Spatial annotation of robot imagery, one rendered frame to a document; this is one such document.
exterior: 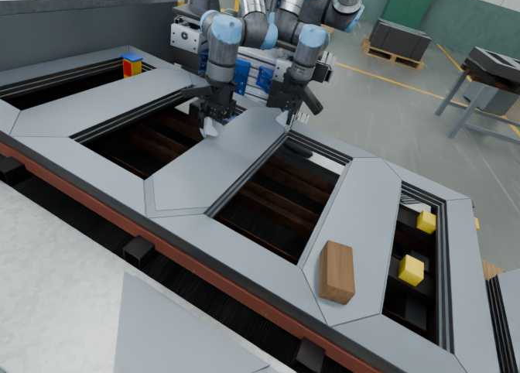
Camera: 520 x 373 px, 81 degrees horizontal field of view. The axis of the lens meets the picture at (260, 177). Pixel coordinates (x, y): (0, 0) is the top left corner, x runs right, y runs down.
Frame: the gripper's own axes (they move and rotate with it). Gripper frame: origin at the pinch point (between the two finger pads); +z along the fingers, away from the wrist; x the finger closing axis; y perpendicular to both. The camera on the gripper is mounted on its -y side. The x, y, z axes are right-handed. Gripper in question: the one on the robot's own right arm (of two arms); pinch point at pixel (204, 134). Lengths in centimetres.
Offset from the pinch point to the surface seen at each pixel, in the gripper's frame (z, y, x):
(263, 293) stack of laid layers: 2, 41, -37
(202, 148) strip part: 0.6, 3.7, -6.5
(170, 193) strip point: 0.6, 9.0, -27.5
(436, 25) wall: 43, 103, 1037
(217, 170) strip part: 0.6, 12.9, -12.0
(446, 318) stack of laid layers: 2, 78, -19
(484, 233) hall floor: 85, 164, 163
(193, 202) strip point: 0.5, 15.2, -26.5
